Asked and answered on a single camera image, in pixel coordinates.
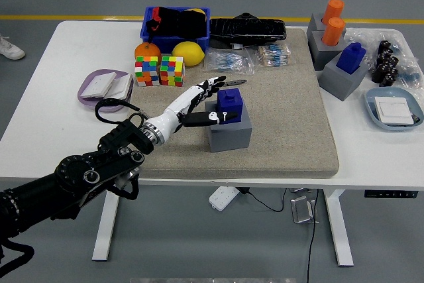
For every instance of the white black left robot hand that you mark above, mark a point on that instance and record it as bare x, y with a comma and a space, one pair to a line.
172, 114

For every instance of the blue square seal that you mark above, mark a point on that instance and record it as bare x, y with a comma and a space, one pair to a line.
351, 59
232, 102

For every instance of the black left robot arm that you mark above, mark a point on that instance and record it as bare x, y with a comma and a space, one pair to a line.
83, 170

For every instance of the grey cube seal holder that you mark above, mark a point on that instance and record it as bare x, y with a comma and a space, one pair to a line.
232, 138
338, 84
323, 57
314, 24

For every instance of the orange cylinder seal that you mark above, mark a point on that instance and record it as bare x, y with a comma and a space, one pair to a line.
333, 32
334, 9

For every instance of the multicolour puzzle cube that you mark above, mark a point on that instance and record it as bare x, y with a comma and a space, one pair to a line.
172, 71
146, 71

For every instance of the yellow lemon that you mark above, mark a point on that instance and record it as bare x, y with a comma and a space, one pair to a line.
188, 53

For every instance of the orange fruit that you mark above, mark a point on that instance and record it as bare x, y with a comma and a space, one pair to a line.
147, 51

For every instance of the blue plastic bin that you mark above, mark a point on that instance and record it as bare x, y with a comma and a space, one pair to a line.
165, 43

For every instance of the bag of blue resistors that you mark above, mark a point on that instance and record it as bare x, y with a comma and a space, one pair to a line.
228, 62

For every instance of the black cloth bundle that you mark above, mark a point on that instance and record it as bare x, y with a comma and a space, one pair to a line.
179, 22

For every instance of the purple tray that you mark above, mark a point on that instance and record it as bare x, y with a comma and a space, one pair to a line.
85, 84

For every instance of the white power strip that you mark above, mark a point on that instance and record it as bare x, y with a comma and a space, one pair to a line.
222, 198

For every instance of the black plug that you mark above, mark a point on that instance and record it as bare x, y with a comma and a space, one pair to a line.
244, 190

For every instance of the yellow object in bin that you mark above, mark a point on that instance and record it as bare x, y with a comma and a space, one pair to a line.
197, 10

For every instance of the grey-brown mat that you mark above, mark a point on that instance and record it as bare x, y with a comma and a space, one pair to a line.
281, 124

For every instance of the black wrapped long object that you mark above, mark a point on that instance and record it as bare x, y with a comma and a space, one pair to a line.
248, 29

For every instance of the bag of tan resistors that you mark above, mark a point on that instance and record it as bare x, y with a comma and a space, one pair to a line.
273, 56

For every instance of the white table leg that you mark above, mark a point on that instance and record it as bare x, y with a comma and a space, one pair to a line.
107, 226
338, 226

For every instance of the person's white shoe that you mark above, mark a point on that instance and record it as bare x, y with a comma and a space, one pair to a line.
10, 51

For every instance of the light blue tray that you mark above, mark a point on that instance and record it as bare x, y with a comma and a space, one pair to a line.
370, 105

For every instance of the clear plastic bag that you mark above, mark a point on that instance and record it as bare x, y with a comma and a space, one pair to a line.
364, 36

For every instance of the black table control panel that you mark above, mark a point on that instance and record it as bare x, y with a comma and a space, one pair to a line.
391, 194

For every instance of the bag of blue components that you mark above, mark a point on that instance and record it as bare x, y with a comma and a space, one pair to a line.
409, 77

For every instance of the white switch panel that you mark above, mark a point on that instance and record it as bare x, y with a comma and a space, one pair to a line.
122, 85
99, 85
394, 110

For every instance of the metal bracket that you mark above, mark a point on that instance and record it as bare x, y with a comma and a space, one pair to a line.
301, 211
299, 190

